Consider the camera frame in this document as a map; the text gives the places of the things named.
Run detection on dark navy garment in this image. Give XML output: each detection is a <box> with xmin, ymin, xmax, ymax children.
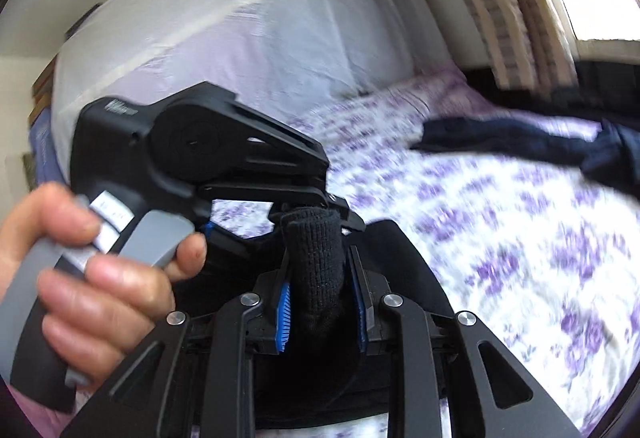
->
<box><xmin>409</xmin><ymin>115</ymin><xmax>640</xmax><ymax>200</ymax></box>

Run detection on person's pink clothing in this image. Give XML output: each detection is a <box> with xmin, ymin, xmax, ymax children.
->
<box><xmin>0</xmin><ymin>383</ymin><xmax>76</xmax><ymax>438</ymax></box>

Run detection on black pants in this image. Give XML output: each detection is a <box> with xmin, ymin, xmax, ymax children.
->
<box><xmin>172</xmin><ymin>205</ymin><xmax>451</xmax><ymax>431</ymax></box>

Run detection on blue patterned cloth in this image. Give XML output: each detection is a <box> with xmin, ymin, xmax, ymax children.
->
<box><xmin>27</xmin><ymin>113</ymin><xmax>66</xmax><ymax>184</ymax></box>

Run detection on green marbled wall picture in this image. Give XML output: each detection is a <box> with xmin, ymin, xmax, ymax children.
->
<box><xmin>21</xmin><ymin>152</ymin><xmax>37</xmax><ymax>191</ymax></box>

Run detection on black cloth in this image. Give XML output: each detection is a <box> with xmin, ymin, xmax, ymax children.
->
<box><xmin>462</xmin><ymin>60</ymin><xmax>640</xmax><ymax>113</ymax></box>

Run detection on person's left hand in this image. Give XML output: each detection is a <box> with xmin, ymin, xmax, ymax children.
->
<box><xmin>0</xmin><ymin>182</ymin><xmax>208</xmax><ymax>389</ymax></box>

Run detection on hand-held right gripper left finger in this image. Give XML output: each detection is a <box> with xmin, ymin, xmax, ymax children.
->
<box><xmin>60</xmin><ymin>268</ymin><xmax>296</xmax><ymax>438</ymax></box>

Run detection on purple floral bed sheet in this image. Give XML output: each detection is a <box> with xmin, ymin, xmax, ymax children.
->
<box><xmin>210</xmin><ymin>71</ymin><xmax>640</xmax><ymax>438</ymax></box>

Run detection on brown wooden furniture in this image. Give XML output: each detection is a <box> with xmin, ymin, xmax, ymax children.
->
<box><xmin>29</xmin><ymin>57</ymin><xmax>57</xmax><ymax>125</ymax></box>

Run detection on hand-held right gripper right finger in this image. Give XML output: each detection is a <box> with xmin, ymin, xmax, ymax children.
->
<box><xmin>347</xmin><ymin>245</ymin><xmax>583</xmax><ymax>438</ymax></box>

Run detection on white lace cover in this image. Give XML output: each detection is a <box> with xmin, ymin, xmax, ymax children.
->
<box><xmin>52</xmin><ymin>0</ymin><xmax>451</xmax><ymax>179</ymax></box>

